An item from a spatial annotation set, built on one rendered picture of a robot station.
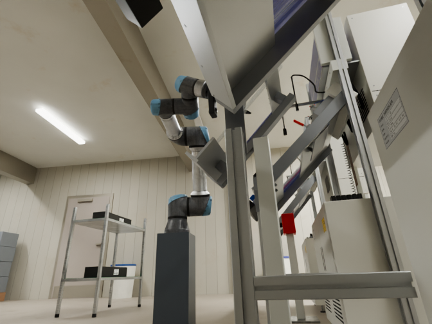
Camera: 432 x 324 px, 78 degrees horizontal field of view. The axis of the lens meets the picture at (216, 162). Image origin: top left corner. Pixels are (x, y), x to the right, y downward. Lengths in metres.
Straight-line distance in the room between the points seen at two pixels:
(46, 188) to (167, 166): 3.03
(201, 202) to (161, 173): 4.87
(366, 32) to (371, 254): 1.20
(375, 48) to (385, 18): 0.22
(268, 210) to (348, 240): 0.45
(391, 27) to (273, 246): 1.42
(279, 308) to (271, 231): 0.24
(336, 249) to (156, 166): 5.58
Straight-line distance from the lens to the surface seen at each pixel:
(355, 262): 1.32
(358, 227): 1.34
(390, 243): 1.33
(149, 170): 6.56
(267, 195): 1.01
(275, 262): 0.97
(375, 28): 1.91
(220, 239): 5.77
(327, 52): 1.75
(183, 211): 1.60
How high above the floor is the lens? 0.32
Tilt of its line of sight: 23 degrees up
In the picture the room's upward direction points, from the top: 2 degrees counter-clockwise
